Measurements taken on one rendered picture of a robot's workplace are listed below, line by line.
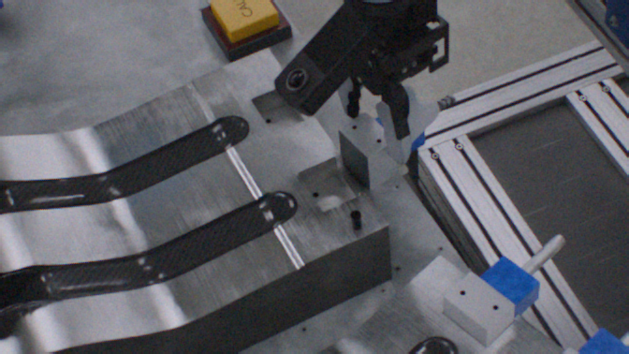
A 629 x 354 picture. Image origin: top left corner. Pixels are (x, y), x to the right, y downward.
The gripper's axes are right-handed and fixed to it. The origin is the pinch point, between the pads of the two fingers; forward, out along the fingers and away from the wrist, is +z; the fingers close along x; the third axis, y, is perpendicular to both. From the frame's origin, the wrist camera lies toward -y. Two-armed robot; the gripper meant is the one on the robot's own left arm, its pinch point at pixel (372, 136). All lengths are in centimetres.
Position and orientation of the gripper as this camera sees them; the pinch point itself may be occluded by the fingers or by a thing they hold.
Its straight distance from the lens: 116.5
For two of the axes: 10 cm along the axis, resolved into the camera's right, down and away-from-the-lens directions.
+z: 0.9, 6.2, 7.8
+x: -5.8, -6.0, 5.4
